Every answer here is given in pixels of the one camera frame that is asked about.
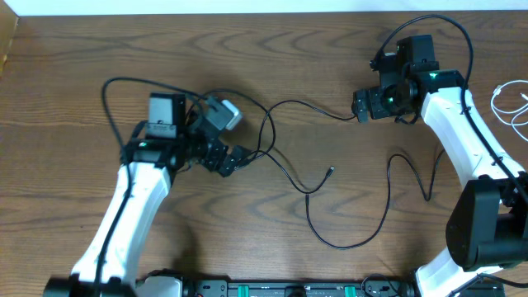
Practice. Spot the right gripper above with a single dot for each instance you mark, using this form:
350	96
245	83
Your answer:
377	108

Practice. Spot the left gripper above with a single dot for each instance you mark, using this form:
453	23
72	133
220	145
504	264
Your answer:
233	162

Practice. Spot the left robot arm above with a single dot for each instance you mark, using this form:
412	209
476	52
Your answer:
158	148

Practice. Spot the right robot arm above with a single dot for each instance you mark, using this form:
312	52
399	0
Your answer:
487	230

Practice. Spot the cardboard box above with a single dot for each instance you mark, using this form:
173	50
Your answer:
8	26

